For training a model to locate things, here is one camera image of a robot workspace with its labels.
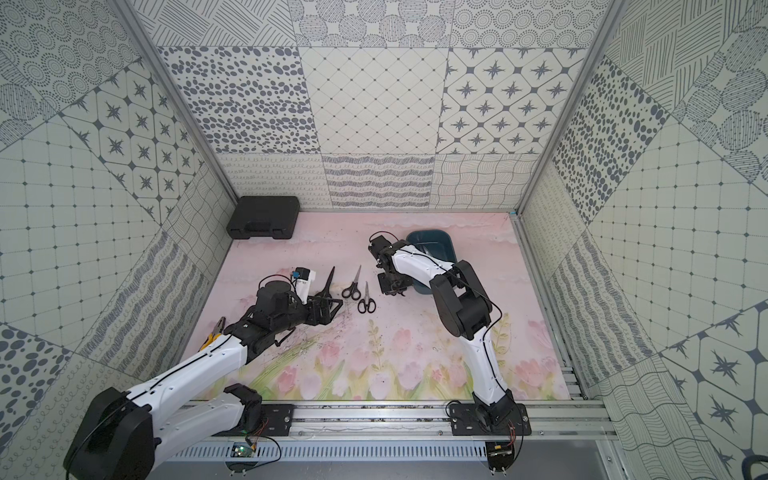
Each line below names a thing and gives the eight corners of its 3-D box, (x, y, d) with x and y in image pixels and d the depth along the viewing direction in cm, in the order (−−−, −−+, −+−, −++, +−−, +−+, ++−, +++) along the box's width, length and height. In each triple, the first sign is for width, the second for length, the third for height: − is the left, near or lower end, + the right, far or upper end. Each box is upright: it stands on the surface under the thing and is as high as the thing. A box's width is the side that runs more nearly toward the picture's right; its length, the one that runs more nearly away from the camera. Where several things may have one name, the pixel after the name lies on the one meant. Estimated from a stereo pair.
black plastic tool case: (229, 241, 113) (222, 231, 109) (245, 206, 126) (240, 196, 121) (290, 241, 114) (285, 231, 109) (300, 206, 126) (297, 196, 121)
